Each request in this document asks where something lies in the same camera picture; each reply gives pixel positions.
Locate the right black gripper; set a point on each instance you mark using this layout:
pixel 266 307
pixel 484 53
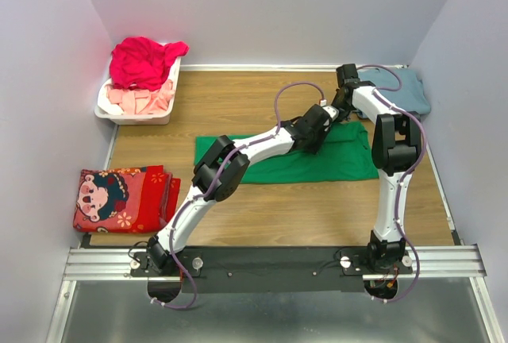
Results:
pixel 343 116

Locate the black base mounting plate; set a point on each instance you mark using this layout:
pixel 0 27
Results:
pixel 230 270

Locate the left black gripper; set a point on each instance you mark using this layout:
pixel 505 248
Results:
pixel 314 148

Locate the magenta t-shirt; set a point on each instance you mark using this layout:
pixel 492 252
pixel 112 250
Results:
pixel 142 63

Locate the white plastic bin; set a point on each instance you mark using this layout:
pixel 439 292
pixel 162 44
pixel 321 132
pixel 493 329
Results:
pixel 147 119

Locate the white cloth in bin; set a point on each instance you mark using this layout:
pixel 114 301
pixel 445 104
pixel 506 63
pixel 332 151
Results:
pixel 105 105

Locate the pink t-shirt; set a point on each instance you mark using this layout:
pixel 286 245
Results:
pixel 142 101

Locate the aluminium rail frame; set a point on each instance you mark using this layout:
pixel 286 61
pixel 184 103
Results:
pixel 445 299

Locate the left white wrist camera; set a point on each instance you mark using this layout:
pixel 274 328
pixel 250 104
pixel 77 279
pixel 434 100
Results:
pixel 330 110

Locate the green t-shirt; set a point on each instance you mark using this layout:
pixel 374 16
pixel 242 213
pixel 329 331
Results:
pixel 345 155

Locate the red cartoon folded cloth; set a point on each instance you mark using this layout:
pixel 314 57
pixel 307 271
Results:
pixel 126 200

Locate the folded blue t-shirt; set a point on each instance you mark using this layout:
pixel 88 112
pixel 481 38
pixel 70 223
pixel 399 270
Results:
pixel 402 87

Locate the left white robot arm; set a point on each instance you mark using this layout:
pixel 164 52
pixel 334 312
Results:
pixel 220 170

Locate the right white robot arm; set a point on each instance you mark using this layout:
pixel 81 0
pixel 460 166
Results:
pixel 397 149

